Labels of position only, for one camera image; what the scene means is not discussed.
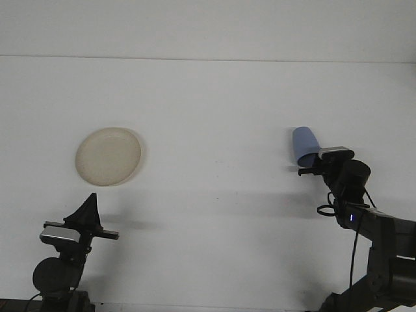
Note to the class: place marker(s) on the pale blue cup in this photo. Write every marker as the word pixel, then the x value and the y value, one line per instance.
pixel 304 143

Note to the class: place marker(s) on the pale round plate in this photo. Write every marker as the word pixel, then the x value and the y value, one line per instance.
pixel 107 159

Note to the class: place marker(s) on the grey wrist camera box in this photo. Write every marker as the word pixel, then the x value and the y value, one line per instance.
pixel 334 151
pixel 58 234

